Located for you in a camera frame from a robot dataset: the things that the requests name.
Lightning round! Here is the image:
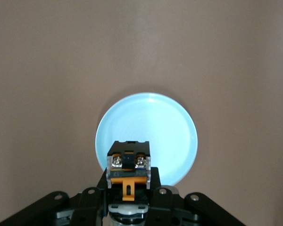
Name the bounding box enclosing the light blue round plate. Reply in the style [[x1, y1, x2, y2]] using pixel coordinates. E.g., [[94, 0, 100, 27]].
[[95, 92, 199, 186]]

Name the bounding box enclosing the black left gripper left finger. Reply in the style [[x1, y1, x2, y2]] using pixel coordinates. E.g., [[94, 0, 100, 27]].
[[0, 167, 109, 226]]

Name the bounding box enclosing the orange push-button switch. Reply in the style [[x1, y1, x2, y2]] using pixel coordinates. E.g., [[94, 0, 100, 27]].
[[105, 140, 152, 226]]

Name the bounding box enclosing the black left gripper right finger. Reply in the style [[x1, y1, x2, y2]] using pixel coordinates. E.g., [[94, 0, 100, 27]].
[[146, 167, 247, 226]]

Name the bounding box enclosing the brown table cover sheet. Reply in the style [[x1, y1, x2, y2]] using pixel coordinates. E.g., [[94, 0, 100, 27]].
[[0, 0, 283, 226]]

